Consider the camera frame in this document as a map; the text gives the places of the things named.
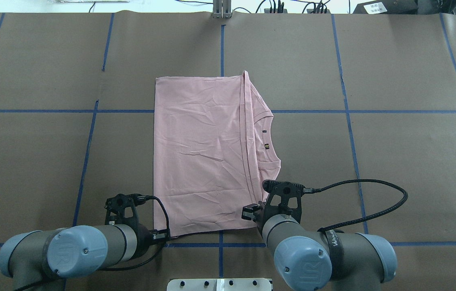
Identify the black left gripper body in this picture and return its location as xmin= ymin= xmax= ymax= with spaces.
xmin=132 ymin=223 xmax=153 ymax=259

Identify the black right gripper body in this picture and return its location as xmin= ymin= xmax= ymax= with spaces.
xmin=252 ymin=202 xmax=268 ymax=235

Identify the pink Snoopy t-shirt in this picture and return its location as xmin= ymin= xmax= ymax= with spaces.
xmin=153 ymin=71 xmax=281 ymax=238

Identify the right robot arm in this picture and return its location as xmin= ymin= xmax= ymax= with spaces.
xmin=242 ymin=203 xmax=398 ymax=291

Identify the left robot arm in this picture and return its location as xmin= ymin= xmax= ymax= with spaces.
xmin=0 ymin=224 xmax=170 ymax=291

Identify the dark grey box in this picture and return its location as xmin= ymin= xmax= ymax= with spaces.
xmin=351 ymin=0 xmax=456 ymax=15

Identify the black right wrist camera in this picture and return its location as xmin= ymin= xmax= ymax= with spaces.
xmin=261 ymin=180 xmax=315 ymax=223

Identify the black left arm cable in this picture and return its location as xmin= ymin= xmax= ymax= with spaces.
xmin=18 ymin=195 xmax=171 ymax=291

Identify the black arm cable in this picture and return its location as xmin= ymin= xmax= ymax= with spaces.
xmin=18 ymin=195 xmax=171 ymax=291
xmin=303 ymin=179 xmax=408 ymax=233

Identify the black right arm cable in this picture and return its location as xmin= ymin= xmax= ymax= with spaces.
xmin=303 ymin=179 xmax=408 ymax=233

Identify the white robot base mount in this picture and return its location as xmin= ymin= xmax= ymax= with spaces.
xmin=166 ymin=278 xmax=273 ymax=291

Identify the aluminium frame post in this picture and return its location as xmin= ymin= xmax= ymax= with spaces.
xmin=212 ymin=0 xmax=233 ymax=19

